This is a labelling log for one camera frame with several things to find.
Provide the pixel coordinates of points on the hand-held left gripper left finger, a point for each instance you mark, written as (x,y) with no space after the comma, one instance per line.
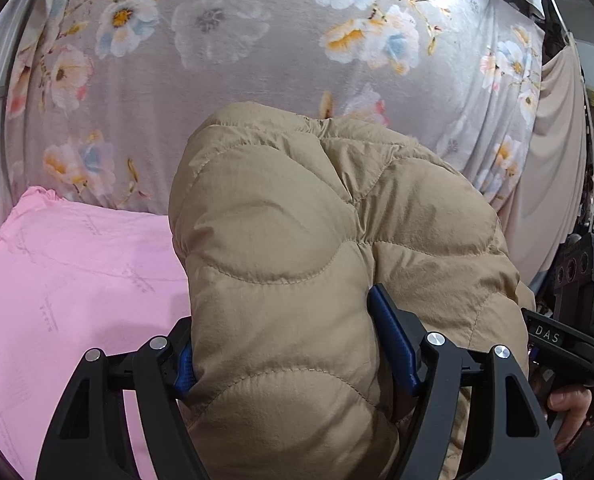
(183,375)

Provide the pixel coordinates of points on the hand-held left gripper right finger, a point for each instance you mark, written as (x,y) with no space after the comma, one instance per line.
(394,340)

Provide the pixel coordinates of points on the khaki quilted jacket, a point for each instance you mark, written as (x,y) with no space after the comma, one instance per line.
(302,260)

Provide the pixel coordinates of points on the person's right hand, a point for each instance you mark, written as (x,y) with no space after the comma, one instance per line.
(569,412)

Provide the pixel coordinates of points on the beige curtain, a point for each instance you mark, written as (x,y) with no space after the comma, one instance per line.
(552,170)

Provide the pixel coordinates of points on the pink blanket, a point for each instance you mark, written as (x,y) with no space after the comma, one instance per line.
(67,285)

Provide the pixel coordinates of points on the grey floral blanket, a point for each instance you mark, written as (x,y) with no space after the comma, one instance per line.
(252,60)

